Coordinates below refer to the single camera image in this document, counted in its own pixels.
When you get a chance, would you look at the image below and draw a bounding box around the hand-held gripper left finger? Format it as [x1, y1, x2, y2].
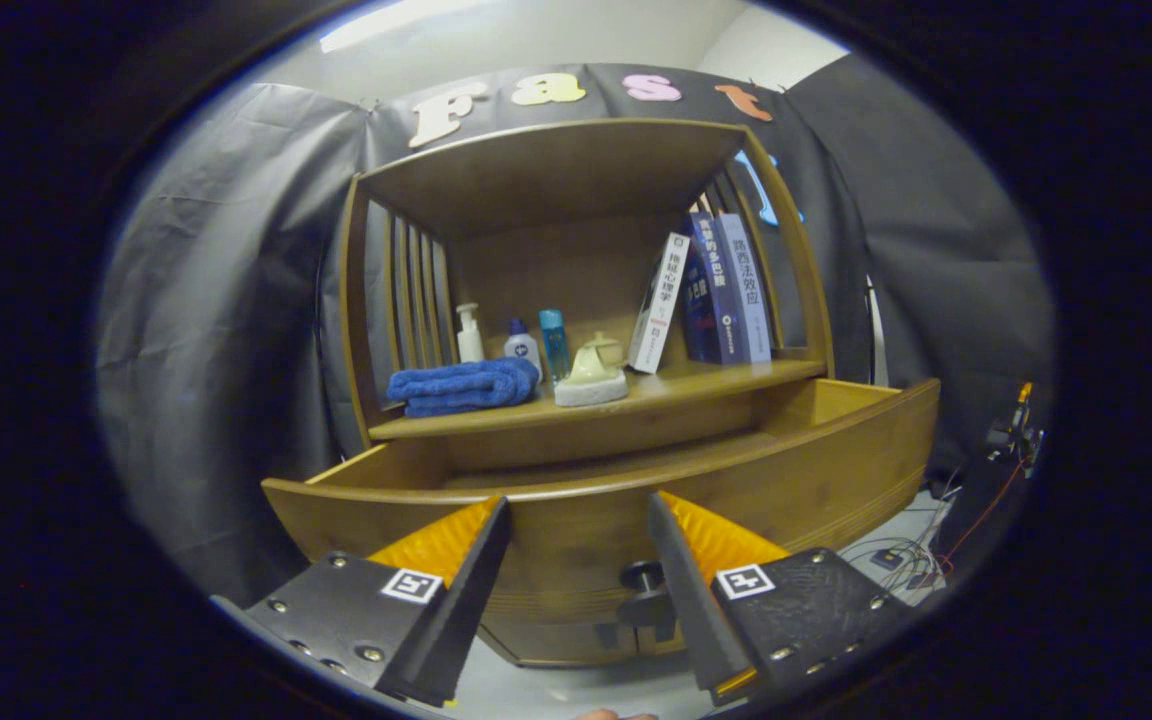
[211, 495, 514, 708]

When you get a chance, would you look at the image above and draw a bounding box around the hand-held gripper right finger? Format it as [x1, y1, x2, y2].
[646, 490, 917, 706]

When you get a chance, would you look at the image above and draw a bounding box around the wooden drawer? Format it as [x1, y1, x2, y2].
[261, 378, 942, 641]

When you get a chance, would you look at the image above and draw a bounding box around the wooden cabinet door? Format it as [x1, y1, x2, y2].
[482, 612, 605, 667]
[601, 620, 689, 662]

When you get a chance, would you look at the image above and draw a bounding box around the wooden countertop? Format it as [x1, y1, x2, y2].
[368, 358, 827, 441]

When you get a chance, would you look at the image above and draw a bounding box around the wooden cabinet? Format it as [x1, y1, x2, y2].
[339, 118, 837, 666]

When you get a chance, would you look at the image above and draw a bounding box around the folded blue towel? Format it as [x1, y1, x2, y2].
[387, 357, 541, 418]

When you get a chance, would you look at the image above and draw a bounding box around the white pump bottle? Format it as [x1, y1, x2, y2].
[455, 303, 485, 364]

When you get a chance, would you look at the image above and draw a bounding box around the white bottle with blue cap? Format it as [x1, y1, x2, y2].
[504, 318, 543, 381]

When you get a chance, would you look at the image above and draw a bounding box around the clear blue bottle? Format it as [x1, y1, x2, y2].
[538, 309, 571, 383]

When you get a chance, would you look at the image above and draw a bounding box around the dark blue book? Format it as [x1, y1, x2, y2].
[681, 211, 749, 366]

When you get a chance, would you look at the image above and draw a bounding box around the white book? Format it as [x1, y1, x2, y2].
[628, 232, 691, 375]

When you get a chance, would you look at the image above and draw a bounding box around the pale purple book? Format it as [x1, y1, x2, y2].
[716, 212, 773, 364]

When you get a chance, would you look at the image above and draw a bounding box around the black device with orange part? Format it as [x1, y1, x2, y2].
[986, 380, 1045, 476]

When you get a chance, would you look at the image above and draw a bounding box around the black backdrop cloth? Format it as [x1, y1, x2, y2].
[96, 62, 1057, 611]

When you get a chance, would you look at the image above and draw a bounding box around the tangle of thin cables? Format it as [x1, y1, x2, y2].
[841, 462, 1025, 593]

